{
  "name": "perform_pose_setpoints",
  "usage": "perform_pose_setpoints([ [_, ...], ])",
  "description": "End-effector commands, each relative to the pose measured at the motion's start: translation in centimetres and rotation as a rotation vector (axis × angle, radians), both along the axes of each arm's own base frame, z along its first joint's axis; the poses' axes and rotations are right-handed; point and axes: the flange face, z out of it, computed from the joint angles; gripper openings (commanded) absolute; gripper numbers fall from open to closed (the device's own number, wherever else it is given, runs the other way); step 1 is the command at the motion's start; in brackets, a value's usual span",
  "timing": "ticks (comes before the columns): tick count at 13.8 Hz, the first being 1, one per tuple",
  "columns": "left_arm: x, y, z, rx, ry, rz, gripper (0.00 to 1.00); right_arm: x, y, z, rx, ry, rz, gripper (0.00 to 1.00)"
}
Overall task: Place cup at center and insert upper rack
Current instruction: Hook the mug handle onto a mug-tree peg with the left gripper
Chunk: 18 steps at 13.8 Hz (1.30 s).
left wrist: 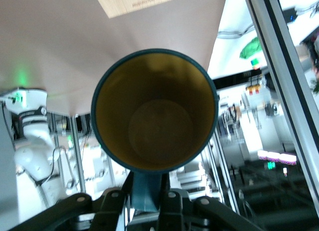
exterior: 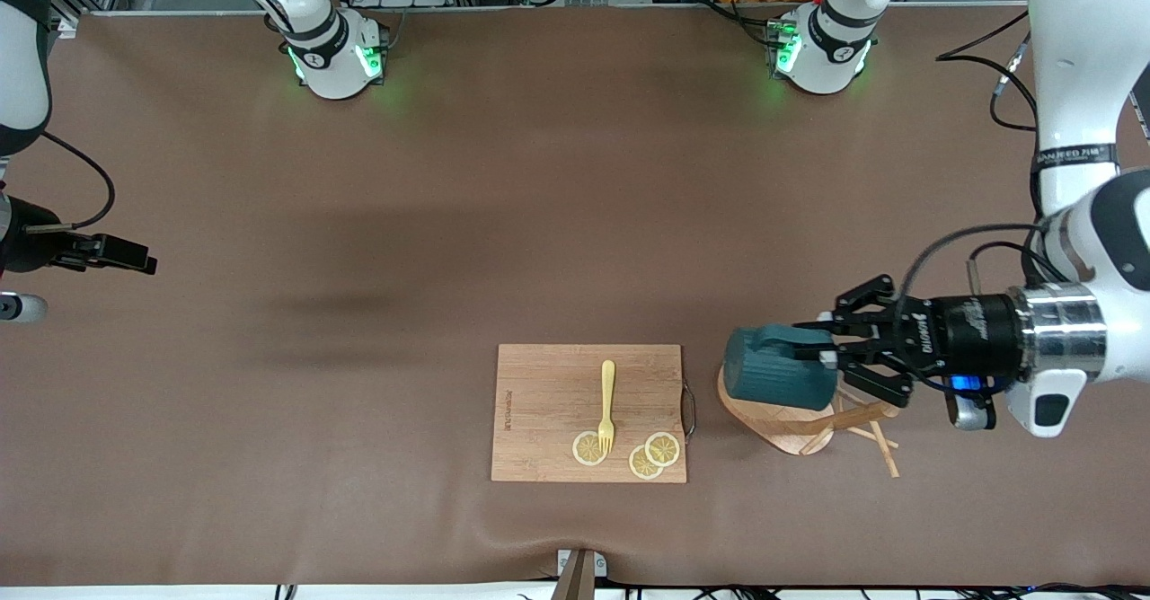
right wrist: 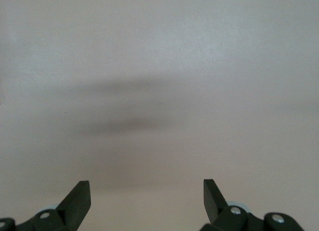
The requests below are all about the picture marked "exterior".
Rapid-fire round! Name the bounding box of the wooden mug tree rack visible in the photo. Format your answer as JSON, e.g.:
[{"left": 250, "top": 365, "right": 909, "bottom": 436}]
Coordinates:
[{"left": 716, "top": 362, "right": 901, "bottom": 480}]

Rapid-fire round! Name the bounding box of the aluminium side rail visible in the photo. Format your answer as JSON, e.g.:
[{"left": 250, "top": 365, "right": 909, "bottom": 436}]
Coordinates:
[{"left": 1128, "top": 70, "right": 1150, "bottom": 145}]

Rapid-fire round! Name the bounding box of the metal camera mount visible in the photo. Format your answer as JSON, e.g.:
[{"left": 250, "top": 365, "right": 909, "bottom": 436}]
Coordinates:
[{"left": 550, "top": 548, "right": 608, "bottom": 600}]

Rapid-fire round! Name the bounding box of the brown table mat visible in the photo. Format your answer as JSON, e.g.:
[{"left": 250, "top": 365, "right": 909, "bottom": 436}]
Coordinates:
[{"left": 0, "top": 3, "right": 1150, "bottom": 587}]

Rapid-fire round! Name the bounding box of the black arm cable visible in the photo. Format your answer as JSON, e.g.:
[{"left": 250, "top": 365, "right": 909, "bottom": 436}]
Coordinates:
[
  {"left": 27, "top": 130, "right": 117, "bottom": 233},
  {"left": 897, "top": 223, "right": 1070, "bottom": 309}
]

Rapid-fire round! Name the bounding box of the dark teal mug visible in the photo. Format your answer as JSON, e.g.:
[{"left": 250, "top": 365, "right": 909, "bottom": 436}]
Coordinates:
[{"left": 724, "top": 324, "right": 841, "bottom": 412}]

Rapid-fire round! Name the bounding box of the bamboo cutting board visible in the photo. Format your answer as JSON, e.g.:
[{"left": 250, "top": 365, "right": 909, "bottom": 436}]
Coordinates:
[{"left": 491, "top": 343, "right": 688, "bottom": 484}]

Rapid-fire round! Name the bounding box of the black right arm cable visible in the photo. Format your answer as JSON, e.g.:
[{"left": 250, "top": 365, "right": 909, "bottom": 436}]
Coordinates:
[{"left": 27, "top": 130, "right": 117, "bottom": 233}]

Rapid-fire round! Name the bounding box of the aluminium table edge rail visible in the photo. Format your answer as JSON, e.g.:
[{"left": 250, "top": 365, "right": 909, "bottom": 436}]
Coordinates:
[{"left": 76, "top": 3, "right": 1030, "bottom": 19}]

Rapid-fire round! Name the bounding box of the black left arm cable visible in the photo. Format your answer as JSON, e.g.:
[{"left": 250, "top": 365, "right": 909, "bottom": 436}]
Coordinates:
[{"left": 897, "top": 223, "right": 1070, "bottom": 309}]

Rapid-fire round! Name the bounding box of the yellow plastic fork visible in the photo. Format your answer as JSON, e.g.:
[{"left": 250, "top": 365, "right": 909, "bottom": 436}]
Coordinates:
[{"left": 597, "top": 359, "right": 617, "bottom": 455}]

